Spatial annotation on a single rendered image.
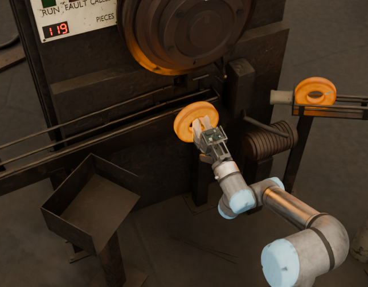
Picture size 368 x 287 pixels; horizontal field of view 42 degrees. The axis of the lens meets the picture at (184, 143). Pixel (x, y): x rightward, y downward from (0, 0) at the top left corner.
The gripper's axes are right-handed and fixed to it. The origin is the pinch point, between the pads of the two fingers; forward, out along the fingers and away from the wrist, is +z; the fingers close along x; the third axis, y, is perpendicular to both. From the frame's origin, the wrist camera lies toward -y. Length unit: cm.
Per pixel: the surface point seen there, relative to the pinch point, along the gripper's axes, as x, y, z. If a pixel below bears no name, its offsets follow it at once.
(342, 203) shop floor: -79, -79, -32
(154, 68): 7.4, 5.2, 20.1
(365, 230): -65, -51, -51
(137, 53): 13.0, 12.9, 22.2
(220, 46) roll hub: -12.9, 15.7, 14.4
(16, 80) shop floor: 50, -120, 124
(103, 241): 41, -20, -23
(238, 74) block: -26.9, -9.2, 16.9
